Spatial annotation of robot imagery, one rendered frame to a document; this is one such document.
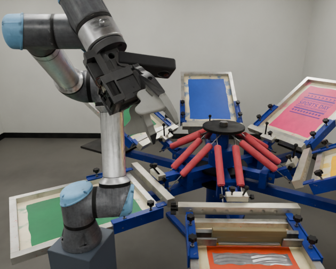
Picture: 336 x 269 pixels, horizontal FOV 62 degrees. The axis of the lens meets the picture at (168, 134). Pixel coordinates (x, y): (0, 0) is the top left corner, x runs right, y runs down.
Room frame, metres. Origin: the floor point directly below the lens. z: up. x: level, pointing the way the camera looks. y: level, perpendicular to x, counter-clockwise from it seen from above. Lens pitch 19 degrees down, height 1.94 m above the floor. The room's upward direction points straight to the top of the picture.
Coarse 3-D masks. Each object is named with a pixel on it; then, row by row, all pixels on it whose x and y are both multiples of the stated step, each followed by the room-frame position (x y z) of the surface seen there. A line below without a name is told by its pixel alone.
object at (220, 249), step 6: (210, 246) 1.12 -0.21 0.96; (216, 246) 1.12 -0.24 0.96; (222, 246) 1.12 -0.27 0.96; (228, 246) 1.12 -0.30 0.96; (234, 246) 1.12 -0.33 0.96; (240, 246) 1.12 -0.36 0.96; (246, 246) 1.12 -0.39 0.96; (210, 252) 1.08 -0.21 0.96; (216, 252) 1.08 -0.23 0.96; (222, 252) 1.08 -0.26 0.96; (234, 252) 1.08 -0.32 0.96; (240, 252) 1.08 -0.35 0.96; (246, 252) 1.08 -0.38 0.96; (210, 258) 1.04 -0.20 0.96; (210, 264) 1.00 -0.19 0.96; (216, 264) 1.00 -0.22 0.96; (228, 264) 1.00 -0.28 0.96; (234, 264) 1.00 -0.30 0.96; (246, 264) 1.00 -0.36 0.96; (252, 264) 1.00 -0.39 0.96
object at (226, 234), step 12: (216, 228) 1.12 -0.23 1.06; (228, 228) 1.12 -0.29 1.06; (240, 228) 1.12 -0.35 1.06; (252, 228) 1.12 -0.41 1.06; (264, 228) 1.12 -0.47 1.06; (276, 228) 1.12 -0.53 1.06; (228, 240) 1.11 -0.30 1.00; (240, 240) 1.11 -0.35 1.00; (252, 240) 1.10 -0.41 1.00; (264, 240) 1.10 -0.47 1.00; (276, 240) 1.10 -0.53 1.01
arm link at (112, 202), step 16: (96, 96) 0.96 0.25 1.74; (112, 128) 0.93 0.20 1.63; (112, 144) 0.92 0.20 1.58; (112, 160) 0.90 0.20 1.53; (112, 176) 0.88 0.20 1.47; (112, 192) 0.85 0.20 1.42; (128, 192) 0.87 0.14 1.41; (96, 208) 0.83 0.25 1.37; (112, 208) 0.84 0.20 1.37; (128, 208) 0.84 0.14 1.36
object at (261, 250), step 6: (252, 246) 1.12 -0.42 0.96; (258, 246) 1.12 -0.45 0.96; (264, 246) 1.12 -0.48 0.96; (270, 246) 1.12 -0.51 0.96; (276, 246) 1.12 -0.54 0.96; (252, 252) 1.08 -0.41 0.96; (258, 252) 1.08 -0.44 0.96; (264, 252) 1.08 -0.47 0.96; (270, 252) 1.08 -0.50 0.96; (276, 252) 1.08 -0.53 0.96; (282, 252) 1.08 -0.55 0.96; (288, 252) 1.08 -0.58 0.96; (258, 264) 1.00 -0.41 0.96; (276, 264) 1.00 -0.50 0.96; (294, 264) 1.00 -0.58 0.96
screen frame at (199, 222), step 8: (200, 224) 1.26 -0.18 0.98; (208, 224) 1.26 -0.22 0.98; (216, 224) 1.26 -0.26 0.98; (224, 224) 1.26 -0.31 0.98; (232, 224) 1.26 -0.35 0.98; (240, 224) 1.26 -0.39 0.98; (248, 224) 1.26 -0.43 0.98; (256, 224) 1.25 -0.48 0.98; (264, 224) 1.25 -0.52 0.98; (272, 224) 1.25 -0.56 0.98; (280, 224) 1.25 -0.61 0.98; (288, 224) 1.25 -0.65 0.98; (304, 256) 1.05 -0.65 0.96; (192, 264) 0.97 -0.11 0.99; (312, 264) 0.98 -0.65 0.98; (320, 264) 0.97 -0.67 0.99
